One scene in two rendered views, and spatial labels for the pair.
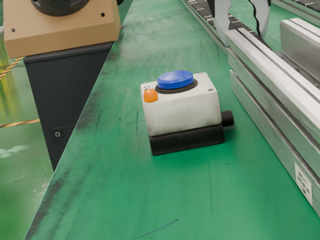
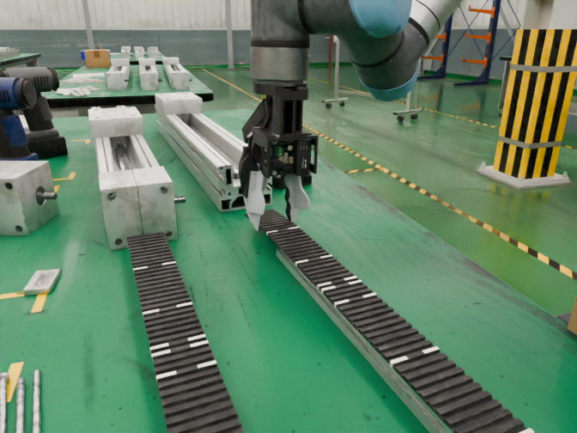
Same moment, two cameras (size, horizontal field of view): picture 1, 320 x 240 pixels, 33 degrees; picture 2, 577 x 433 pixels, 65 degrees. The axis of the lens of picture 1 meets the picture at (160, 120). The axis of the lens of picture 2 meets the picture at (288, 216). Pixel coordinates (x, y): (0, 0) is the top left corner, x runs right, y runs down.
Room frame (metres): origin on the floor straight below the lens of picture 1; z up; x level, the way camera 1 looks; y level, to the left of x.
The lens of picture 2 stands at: (1.43, -0.37, 1.08)
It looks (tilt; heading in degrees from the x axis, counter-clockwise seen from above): 22 degrees down; 158
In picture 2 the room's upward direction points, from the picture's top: straight up
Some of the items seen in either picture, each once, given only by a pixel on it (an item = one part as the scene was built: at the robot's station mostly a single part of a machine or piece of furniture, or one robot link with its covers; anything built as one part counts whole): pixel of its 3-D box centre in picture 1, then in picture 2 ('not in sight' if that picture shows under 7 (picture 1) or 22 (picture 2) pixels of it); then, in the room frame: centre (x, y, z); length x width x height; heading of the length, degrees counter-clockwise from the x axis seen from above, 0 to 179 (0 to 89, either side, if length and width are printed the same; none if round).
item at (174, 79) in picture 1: (175, 83); not in sight; (0.56, -0.02, 0.84); 0.04 x 0.04 x 0.02
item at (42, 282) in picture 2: not in sight; (43, 281); (0.85, -0.47, 0.78); 0.05 x 0.03 x 0.01; 168
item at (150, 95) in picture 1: (150, 94); not in sight; (0.53, 0.01, 0.85); 0.02 x 0.02 x 0.01
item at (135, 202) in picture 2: not in sight; (145, 204); (0.73, -0.33, 0.83); 0.12 x 0.09 x 0.10; 91
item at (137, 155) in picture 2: not in sight; (118, 147); (0.29, -0.35, 0.82); 0.80 x 0.10 x 0.09; 1
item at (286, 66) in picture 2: not in sight; (282, 65); (0.85, -0.15, 1.04); 0.08 x 0.08 x 0.05
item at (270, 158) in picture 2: not in sight; (281, 129); (0.86, -0.15, 0.96); 0.09 x 0.08 x 0.12; 0
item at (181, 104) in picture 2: not in sight; (178, 107); (0.03, -0.16, 0.87); 0.16 x 0.11 x 0.07; 1
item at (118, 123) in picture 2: not in sight; (116, 127); (0.29, -0.35, 0.87); 0.16 x 0.11 x 0.07; 1
